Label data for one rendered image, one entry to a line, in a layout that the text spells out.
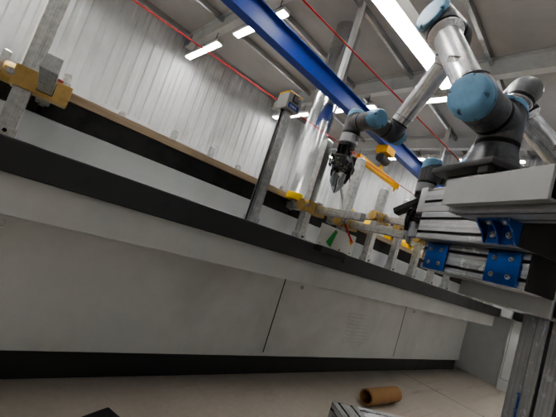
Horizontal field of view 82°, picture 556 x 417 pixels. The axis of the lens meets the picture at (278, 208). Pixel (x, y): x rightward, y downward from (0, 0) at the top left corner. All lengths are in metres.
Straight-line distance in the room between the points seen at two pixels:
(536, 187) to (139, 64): 8.44
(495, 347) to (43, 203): 3.80
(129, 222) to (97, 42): 7.71
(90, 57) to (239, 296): 7.50
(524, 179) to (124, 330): 1.28
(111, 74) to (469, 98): 8.00
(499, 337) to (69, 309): 3.62
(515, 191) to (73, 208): 1.05
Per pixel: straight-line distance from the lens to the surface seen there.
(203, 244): 1.13
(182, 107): 9.02
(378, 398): 1.99
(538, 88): 1.53
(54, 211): 1.01
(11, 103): 0.99
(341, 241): 1.54
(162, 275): 1.33
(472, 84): 1.06
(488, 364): 4.01
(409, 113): 1.42
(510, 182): 0.82
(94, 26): 8.68
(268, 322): 1.68
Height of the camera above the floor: 0.66
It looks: 6 degrees up
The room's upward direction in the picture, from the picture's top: 18 degrees clockwise
